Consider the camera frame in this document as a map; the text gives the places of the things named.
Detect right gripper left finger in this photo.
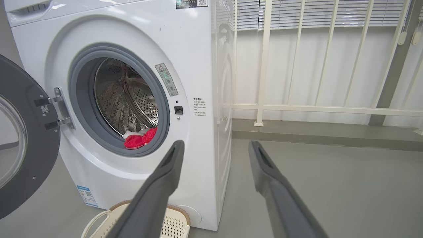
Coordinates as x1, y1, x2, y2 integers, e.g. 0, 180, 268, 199
106, 140, 185, 238

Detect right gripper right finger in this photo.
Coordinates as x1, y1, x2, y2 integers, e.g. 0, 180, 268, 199
248, 140, 329, 238

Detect red and white garment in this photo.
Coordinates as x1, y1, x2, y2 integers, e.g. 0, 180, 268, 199
123, 127, 158, 150

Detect washing machine door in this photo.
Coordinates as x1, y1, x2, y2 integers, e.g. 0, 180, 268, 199
0, 54, 61, 220

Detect cream basket with brown rim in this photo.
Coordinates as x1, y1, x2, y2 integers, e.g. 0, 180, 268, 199
81, 200, 191, 238

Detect white front-load washing machine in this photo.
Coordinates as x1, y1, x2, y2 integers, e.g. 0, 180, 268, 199
4, 0, 236, 232

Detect steel washer drum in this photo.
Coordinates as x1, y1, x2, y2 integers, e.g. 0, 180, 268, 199
93, 58, 159, 137

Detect grey rubber door gasket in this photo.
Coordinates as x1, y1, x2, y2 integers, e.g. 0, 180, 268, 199
68, 46, 171, 157

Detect metal door hinge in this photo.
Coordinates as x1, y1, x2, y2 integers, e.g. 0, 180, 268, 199
34, 87, 76, 130

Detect round white filter cover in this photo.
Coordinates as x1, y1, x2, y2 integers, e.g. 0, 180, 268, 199
175, 205, 202, 227

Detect blue energy label sticker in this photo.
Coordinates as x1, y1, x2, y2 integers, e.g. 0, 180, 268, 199
77, 185, 98, 207

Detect grey caution sticker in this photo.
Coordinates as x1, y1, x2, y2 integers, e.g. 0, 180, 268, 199
155, 63, 179, 97

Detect cream metal railing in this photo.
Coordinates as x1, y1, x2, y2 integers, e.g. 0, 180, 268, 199
231, 0, 423, 136

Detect white window blinds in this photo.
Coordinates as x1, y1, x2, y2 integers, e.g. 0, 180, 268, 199
235, 0, 423, 31

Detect white detergent drawer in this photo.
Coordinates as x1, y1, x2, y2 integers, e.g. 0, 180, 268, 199
5, 0, 109, 27

